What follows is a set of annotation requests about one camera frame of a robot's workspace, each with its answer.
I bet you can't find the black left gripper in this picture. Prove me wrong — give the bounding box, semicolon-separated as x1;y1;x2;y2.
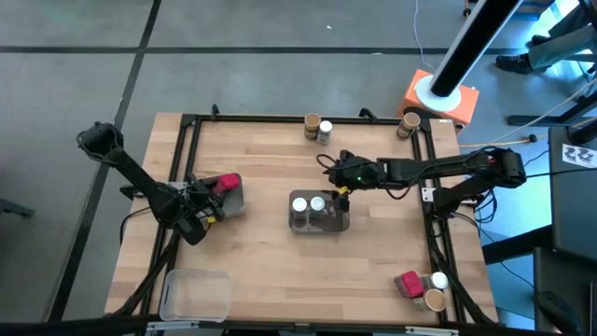
185;176;228;226

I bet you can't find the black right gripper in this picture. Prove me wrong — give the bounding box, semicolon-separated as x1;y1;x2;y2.
325;148;382;212

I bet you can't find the white-cap spice jar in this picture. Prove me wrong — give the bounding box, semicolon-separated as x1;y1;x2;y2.
422;271;450;291
291;197;309;220
316;119;334;146
309;195;326;219

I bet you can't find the tan-lid spice jar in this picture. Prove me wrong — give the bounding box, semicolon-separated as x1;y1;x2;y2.
303;112;323;140
414;287;448;313
396;111;422;140

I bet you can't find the dark translucent plastic bin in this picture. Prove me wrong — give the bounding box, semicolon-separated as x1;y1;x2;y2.
287;188;352;235

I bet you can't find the clear plastic bin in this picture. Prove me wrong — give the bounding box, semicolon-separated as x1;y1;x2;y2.
159;268;234;323

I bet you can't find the white round disc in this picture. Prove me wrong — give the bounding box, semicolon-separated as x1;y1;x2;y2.
414;74;463;113

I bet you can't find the orange box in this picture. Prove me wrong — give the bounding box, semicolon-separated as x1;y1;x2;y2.
396;68;480;136

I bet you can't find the black desk leg bar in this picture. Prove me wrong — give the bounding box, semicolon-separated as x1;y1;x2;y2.
481;223;554;266
507;91;597;127

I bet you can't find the black floor stand foot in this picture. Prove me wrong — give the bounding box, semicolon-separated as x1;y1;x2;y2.
0;198;36;218

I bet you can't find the black desk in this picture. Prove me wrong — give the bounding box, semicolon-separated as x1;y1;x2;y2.
548;125;597;262

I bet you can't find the black computer mouse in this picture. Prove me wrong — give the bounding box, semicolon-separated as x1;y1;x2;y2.
535;289;577;330

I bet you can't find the black cabinet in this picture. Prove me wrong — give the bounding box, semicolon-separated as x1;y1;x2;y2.
534;246;597;336

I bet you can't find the printed marker paper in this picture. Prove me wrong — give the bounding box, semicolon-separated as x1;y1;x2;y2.
562;143;597;169

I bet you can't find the person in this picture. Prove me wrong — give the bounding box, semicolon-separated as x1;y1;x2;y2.
494;0;597;76

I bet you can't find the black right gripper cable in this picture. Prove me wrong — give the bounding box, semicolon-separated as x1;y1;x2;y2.
315;153;338;175

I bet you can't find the black metal table frame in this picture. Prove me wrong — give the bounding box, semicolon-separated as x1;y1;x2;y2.
111;111;499;328

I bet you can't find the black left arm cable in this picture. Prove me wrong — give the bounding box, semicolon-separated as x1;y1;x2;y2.
118;207;155;246

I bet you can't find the silver bracket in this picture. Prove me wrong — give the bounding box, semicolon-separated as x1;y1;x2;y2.
405;326;461;336
146;320;200;332

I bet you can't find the yellow cable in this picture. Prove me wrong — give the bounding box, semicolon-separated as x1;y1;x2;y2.
459;78;597;148

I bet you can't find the white floor cable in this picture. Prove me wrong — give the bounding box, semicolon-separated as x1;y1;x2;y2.
412;0;437;71

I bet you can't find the black floor cable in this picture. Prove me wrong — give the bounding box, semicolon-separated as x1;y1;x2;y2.
521;147;597;181

